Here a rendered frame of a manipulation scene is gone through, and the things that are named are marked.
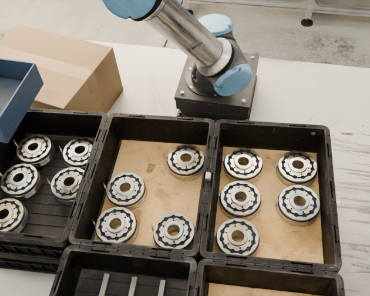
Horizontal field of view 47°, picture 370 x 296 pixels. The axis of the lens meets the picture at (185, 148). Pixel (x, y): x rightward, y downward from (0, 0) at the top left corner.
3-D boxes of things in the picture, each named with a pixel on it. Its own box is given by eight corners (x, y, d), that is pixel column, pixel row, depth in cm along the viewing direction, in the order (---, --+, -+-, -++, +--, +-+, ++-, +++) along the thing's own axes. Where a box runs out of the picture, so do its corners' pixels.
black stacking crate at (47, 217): (25, 133, 132) (10, 108, 123) (116, 139, 128) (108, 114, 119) (-31, 251, 109) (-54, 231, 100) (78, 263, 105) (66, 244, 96)
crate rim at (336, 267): (215, 124, 117) (215, 118, 115) (328, 131, 113) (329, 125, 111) (198, 261, 93) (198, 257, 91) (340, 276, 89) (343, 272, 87)
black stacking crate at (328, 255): (216, 146, 124) (216, 120, 115) (320, 152, 120) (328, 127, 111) (201, 277, 100) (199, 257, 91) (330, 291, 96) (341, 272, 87)
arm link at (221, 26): (225, 39, 139) (225, 3, 128) (239, 66, 132) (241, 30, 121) (189, 47, 138) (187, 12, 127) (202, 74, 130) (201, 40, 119)
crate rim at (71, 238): (110, 118, 121) (108, 112, 119) (215, 124, 117) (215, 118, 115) (69, 248, 97) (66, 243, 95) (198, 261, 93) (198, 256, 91)
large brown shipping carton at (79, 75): (-13, 118, 153) (-40, 77, 137) (36, 66, 169) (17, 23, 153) (80, 150, 141) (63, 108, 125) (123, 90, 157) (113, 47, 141)
